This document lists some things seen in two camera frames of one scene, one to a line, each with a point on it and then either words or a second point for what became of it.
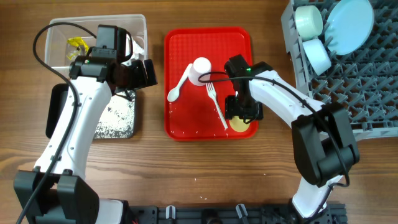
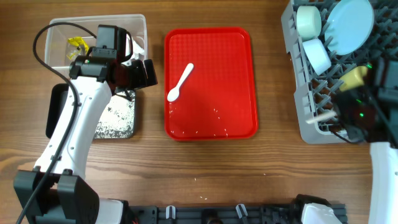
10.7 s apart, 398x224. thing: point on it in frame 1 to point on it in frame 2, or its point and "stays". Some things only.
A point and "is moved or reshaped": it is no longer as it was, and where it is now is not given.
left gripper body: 135,76 stays
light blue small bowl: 317,55 stays
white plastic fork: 211,93 is moved or reshaped
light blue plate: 349,26 stays
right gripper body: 244,107 to 347,105
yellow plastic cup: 239,124 to 352,78
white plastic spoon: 173,94 stays
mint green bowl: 308,21 stays
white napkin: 136,50 stays
